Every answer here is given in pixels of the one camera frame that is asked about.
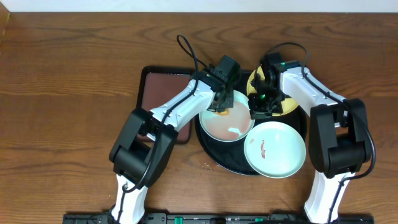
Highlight green and yellow sponge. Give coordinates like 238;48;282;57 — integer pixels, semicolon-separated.
215;108;229;116

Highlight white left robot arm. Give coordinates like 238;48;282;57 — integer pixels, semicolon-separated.
109;68;240;223

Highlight light green plate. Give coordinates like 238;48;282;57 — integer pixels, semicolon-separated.
244;121;306;179
199;90;254;142

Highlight yellow plate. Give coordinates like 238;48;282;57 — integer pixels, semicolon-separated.
246;65;299;116

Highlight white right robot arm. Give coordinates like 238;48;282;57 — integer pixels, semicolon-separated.
248;60;376;223

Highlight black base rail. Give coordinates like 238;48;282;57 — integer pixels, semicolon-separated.
62;211;376;224

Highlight black rectangular water tray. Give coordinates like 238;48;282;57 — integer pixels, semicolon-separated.
136;65;195;146

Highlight round black tray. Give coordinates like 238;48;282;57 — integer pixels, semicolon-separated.
194;68;308;176

